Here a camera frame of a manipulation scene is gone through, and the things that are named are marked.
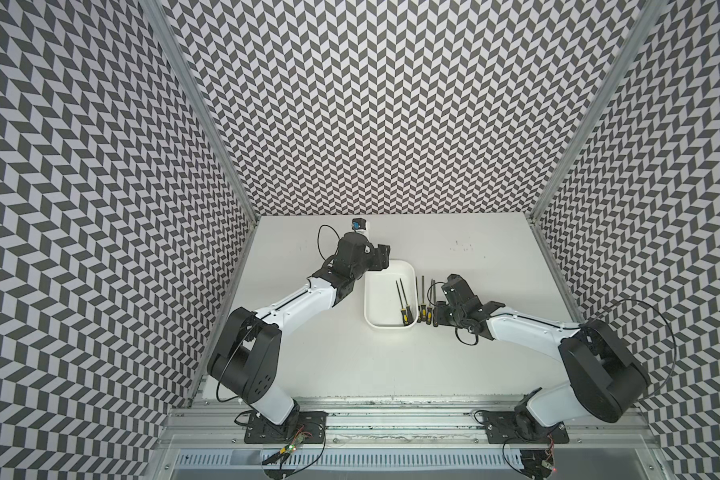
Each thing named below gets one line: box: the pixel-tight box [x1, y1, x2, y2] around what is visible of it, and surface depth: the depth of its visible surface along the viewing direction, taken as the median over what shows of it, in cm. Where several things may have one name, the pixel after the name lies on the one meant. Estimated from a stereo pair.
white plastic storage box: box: [364, 260, 419, 329], surface depth 97 cm
